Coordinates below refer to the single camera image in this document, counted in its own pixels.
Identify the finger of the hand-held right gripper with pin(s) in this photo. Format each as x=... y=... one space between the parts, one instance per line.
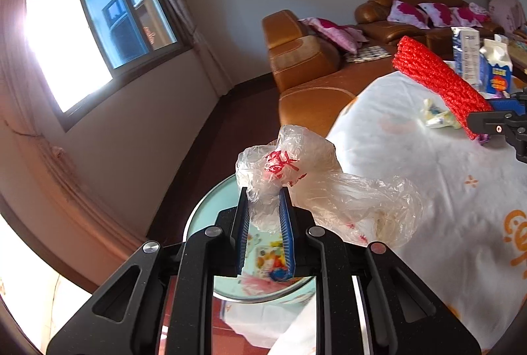
x=494 y=124
x=506 y=104

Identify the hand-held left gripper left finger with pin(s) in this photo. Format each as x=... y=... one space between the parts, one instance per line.
x=243 y=233

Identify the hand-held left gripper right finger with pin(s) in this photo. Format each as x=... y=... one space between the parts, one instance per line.
x=287 y=233

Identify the teal round bin bear print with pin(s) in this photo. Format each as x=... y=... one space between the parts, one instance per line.
x=210 y=202

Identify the clear plastic bag red print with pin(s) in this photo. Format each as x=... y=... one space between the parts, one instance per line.
x=321 y=182

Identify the red foam net sleeve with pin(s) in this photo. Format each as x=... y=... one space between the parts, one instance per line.
x=436 y=77

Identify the blue gable top carton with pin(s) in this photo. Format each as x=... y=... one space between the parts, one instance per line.
x=498 y=79

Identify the yellow white crumpled wrapper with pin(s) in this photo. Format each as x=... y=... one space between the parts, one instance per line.
x=438 y=118

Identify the tall blue white carton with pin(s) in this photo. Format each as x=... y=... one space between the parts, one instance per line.
x=467 y=50

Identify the white printed tablecloth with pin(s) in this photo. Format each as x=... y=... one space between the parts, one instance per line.
x=432 y=165

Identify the pink cloth covered chair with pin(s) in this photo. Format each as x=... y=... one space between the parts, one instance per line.
x=508 y=11

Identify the white magenta floral pillow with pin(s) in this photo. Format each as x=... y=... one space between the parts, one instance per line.
x=469 y=15
x=438 y=15
x=407 y=13

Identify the brown leather corner sofa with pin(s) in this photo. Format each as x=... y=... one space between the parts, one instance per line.
x=313 y=104

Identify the checked cloth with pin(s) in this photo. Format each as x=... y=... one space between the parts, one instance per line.
x=366 y=53

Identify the pink floral pillow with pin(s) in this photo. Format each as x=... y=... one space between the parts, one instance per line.
x=337 y=34

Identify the pink draped curtain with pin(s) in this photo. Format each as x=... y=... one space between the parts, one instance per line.
x=61 y=174

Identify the white window curtain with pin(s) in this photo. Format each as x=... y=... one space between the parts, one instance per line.
x=177 y=9

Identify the sliding glass window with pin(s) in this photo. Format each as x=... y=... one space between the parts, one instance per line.
x=103 y=21

